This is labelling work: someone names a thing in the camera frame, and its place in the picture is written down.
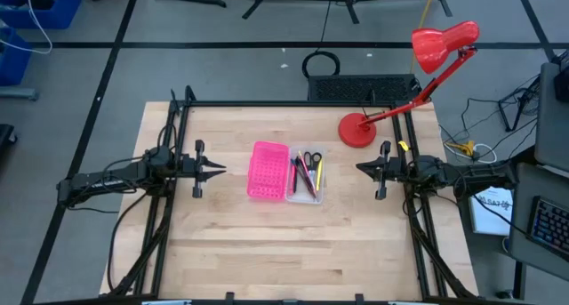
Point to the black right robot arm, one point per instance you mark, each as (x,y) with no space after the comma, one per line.
(467,174)

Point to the thin brown pencil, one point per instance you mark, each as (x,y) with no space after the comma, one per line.
(314,186)

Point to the black bag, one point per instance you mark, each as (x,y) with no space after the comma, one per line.
(6,134)

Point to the silver metal bracket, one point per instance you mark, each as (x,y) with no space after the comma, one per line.
(166,302)

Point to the blue pen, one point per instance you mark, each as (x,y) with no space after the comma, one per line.
(294,180)

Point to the black gel pen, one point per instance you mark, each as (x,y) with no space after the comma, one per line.
(304,181)

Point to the black aluminium table frame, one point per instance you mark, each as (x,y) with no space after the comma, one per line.
(289,104)

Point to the blue plastic bin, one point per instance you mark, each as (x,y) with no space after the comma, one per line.
(13,65)
(62,16)

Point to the black keyboard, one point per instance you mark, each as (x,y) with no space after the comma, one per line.
(551,227)

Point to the yellow tape tag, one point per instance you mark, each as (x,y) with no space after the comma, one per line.
(403,146)

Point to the grey desk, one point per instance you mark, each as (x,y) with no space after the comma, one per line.
(524,180)
(551,131)

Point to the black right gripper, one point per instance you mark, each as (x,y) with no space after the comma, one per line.
(389,169)

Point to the white paper sheet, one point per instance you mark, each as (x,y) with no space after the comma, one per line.
(489,220)

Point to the grey metal bar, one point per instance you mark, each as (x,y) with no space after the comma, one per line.
(18,94)

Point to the black perforated equipment case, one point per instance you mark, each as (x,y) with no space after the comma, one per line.
(355,88)

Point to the thick pink pencil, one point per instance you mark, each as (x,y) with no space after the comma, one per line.
(306,171)

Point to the clear plastic supply box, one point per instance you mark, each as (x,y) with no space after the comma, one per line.
(303,199)

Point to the yellow pen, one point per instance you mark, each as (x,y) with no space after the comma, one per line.
(319,176)

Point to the red desk lamp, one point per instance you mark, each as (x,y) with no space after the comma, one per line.
(355,129)

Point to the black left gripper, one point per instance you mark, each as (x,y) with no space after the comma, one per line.
(195,169)

